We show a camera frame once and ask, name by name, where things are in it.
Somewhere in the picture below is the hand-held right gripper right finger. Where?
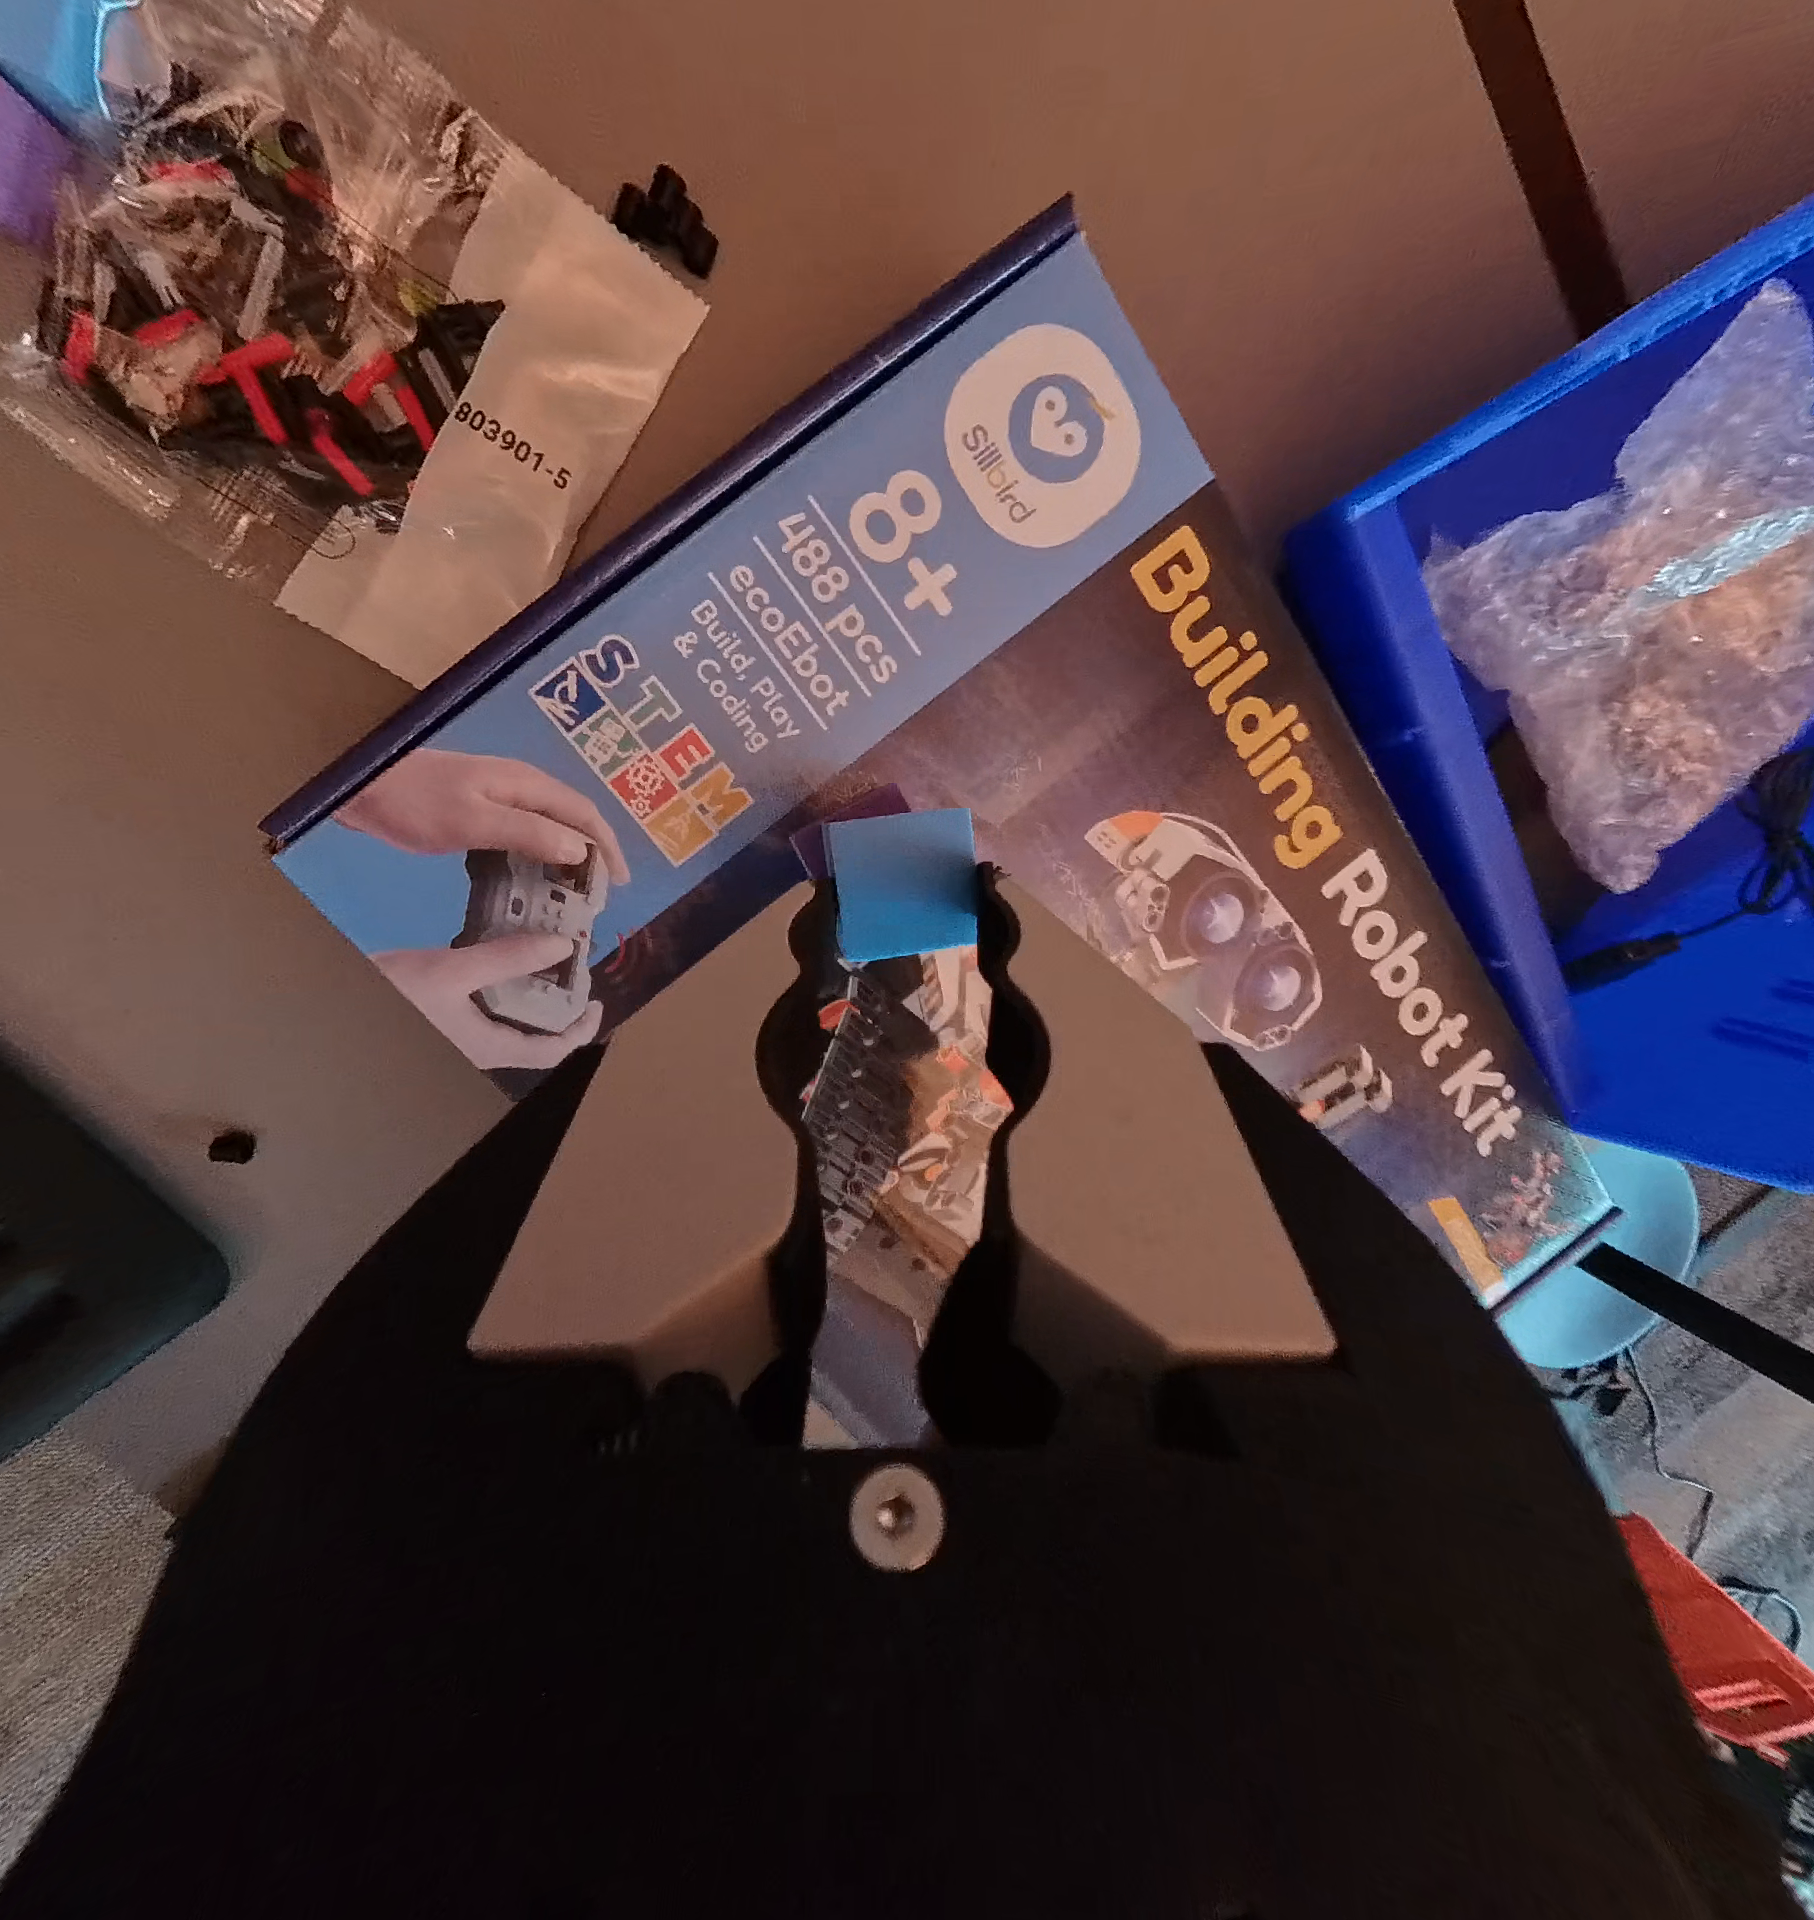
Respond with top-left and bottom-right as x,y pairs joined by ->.
953,879 -> 1338,1415

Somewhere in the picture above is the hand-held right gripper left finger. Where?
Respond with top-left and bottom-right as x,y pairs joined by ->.
473,901 -> 838,1398

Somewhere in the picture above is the grey desk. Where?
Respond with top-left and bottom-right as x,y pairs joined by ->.
0,0 -> 1645,1502

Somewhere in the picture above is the black studded baseplate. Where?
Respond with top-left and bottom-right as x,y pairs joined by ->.
0,1007 -> 236,1477

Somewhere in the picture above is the blue plastic bin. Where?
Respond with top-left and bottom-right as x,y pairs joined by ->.
1284,165 -> 1814,1193

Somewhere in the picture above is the red plastic object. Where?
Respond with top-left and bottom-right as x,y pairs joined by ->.
1613,1511 -> 1814,1749

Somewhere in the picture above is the blue robot kit box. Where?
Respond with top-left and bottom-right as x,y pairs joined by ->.
264,197 -> 1625,1447

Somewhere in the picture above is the bubble wrap bag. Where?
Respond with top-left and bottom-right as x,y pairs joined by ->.
1428,287 -> 1814,893

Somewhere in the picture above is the silver plastic parts bag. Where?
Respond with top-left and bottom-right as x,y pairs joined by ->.
0,61 -> 703,689

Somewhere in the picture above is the black double connector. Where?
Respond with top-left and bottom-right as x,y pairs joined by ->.
615,176 -> 723,280

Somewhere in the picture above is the black cable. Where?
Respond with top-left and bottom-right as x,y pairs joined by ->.
1568,751 -> 1814,985

